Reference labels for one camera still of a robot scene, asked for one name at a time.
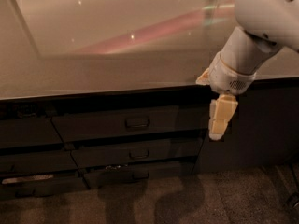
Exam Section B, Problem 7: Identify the dark drawer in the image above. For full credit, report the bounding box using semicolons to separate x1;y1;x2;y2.
84;161;193;189
72;138;202;168
0;118;61;148
52;105;209;142
0;151;77;175
0;176;87;201

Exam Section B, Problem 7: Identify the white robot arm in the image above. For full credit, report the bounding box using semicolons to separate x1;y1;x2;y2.
196;0;299;141

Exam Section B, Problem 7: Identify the dark right cabinet door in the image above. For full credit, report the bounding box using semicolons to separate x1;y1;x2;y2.
195;87;299;173

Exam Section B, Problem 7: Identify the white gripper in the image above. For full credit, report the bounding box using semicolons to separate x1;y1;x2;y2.
195;52;256;141

